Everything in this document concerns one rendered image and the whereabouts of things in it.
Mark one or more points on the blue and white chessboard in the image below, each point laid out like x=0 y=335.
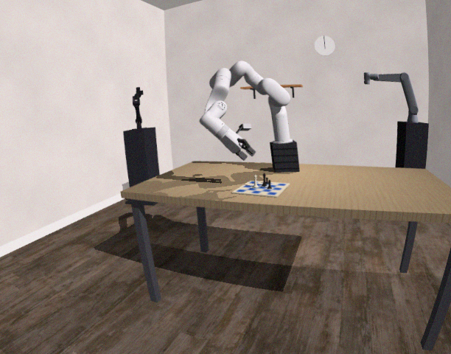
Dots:
x=248 y=189

